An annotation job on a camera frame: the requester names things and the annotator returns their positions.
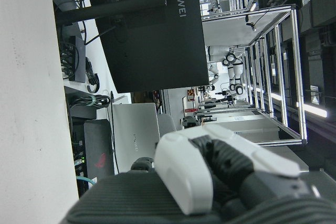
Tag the black ROG computer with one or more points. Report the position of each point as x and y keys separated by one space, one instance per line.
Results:
x=98 y=145

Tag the ceiling light strip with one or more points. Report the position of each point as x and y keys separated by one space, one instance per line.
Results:
x=313 y=110

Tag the aluminium frame cage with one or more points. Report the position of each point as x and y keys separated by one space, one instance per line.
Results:
x=296 y=77

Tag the silver Huawei laptop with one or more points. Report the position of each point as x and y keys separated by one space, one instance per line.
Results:
x=136 y=129

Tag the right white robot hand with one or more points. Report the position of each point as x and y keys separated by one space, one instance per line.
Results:
x=183 y=171

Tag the black Huawei monitor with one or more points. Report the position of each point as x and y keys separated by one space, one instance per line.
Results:
x=152 y=40

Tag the small black frame camera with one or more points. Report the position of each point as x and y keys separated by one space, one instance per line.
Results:
x=251 y=26

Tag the white humanoid robot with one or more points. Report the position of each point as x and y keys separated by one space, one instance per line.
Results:
x=235 y=69

